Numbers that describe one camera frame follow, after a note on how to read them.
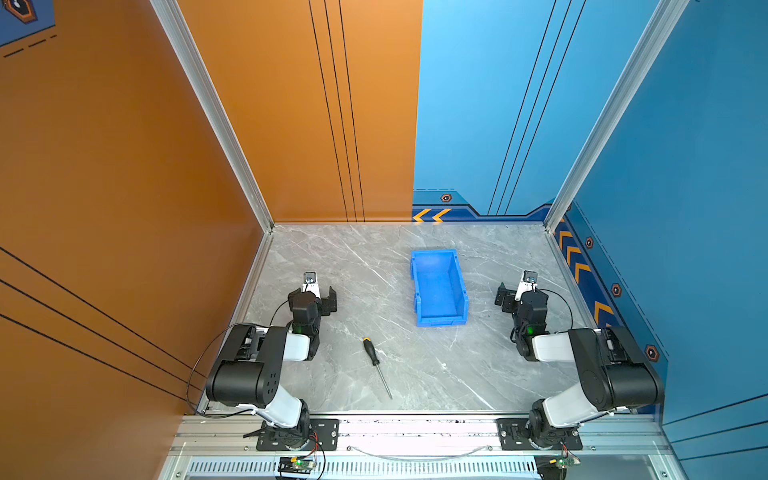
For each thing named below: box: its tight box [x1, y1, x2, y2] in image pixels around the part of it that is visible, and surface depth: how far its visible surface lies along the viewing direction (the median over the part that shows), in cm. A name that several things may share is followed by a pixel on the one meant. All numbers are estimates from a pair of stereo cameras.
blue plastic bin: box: [410, 249, 469, 328], surface depth 104 cm
